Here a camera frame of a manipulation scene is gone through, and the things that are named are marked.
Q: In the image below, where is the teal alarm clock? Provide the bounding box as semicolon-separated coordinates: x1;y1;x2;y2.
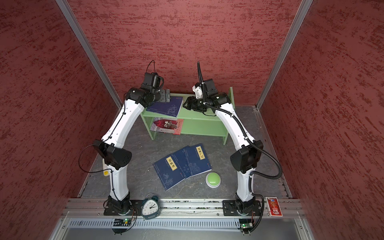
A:
141;195;161;220

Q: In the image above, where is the pink illustrated book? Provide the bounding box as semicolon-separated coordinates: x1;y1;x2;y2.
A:
150;118;184;135

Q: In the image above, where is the red card pack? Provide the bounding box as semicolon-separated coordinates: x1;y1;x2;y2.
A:
265;197;283;218

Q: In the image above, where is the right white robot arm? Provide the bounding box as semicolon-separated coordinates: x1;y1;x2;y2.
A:
183;93;263;216

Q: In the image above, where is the cream calculator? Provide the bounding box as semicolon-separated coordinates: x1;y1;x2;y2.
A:
102;159;110;177

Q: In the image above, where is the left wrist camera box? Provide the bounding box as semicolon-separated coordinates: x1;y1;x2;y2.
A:
141;73;164;94

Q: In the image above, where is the right aluminium corner post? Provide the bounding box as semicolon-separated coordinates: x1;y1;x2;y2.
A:
255;0;315;110

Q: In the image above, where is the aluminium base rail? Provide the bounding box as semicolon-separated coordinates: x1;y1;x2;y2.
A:
50;198;314;240

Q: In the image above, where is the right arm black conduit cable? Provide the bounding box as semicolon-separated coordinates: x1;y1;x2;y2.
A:
196;61;283;199

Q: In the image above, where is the left aluminium corner post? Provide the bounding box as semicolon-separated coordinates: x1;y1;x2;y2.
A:
55;0;122;109

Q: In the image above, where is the blue book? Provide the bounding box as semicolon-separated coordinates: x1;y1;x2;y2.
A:
172;144;212;179
153;154;186;191
146;97;184;118

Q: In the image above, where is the green push button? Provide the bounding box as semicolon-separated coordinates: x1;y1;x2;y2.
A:
206;172;221;189

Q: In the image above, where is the circuit board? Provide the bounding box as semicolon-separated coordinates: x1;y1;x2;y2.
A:
112;219;132;235
239;219;255;235

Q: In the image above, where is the green wooden shelf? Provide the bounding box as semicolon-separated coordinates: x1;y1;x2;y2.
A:
139;86;238;145

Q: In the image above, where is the right circuit board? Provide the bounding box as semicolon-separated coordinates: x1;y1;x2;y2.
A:
239;219;255;235

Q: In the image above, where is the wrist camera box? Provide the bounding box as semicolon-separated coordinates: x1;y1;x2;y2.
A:
141;73;164;94
193;79;219;99

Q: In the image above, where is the left circuit board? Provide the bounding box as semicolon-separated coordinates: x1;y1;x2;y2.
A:
112;219;132;235

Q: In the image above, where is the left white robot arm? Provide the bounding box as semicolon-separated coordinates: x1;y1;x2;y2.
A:
92;87;162;216

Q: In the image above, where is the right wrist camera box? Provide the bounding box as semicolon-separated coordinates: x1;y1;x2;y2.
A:
193;79;219;99

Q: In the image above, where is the aluminium corner post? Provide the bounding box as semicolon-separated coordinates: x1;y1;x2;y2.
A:
55;0;122;109
255;0;315;110

